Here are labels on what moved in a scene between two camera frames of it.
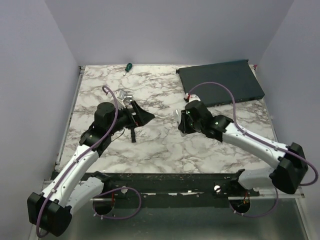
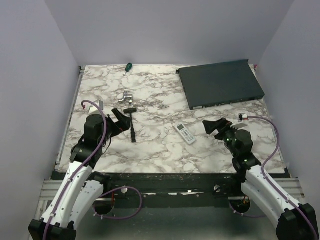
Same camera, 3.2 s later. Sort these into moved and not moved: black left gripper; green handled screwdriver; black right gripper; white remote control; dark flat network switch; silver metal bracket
Moved: white remote control; black right gripper; black left gripper
Not moved: silver metal bracket; dark flat network switch; green handled screwdriver
